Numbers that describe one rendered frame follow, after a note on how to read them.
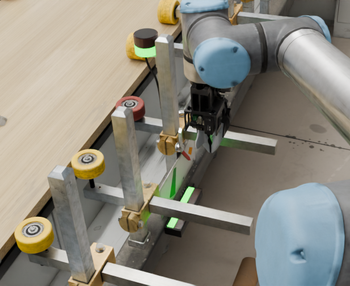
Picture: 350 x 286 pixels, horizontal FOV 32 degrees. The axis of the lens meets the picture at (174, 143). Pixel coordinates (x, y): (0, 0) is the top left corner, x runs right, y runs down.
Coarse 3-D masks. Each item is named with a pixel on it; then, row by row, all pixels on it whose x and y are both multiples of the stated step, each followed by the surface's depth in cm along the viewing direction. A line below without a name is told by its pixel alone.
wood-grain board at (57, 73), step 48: (48, 0) 225; (96, 0) 223; (144, 0) 220; (0, 48) 197; (48, 48) 195; (96, 48) 193; (0, 96) 174; (48, 96) 172; (96, 96) 170; (0, 144) 155; (48, 144) 154; (0, 192) 140; (48, 192) 140; (0, 240) 128
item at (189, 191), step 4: (188, 188) 167; (192, 188) 167; (188, 192) 166; (184, 196) 164; (188, 196) 164; (184, 200) 163; (172, 220) 157; (176, 220) 157; (168, 224) 156; (172, 224) 156
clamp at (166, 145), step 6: (180, 120) 164; (180, 126) 162; (162, 132) 160; (162, 138) 158; (168, 138) 158; (174, 138) 158; (156, 144) 160; (162, 144) 158; (168, 144) 157; (174, 144) 158; (162, 150) 159; (168, 150) 159; (174, 150) 158
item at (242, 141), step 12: (144, 120) 166; (156, 120) 166; (156, 132) 166; (192, 132) 161; (228, 132) 160; (228, 144) 159; (240, 144) 158; (252, 144) 156; (264, 144) 155; (276, 144) 155
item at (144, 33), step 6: (138, 30) 146; (144, 30) 146; (150, 30) 146; (138, 36) 144; (144, 36) 143; (150, 36) 143; (144, 48) 144; (156, 60) 146; (156, 66) 147; (156, 78) 151
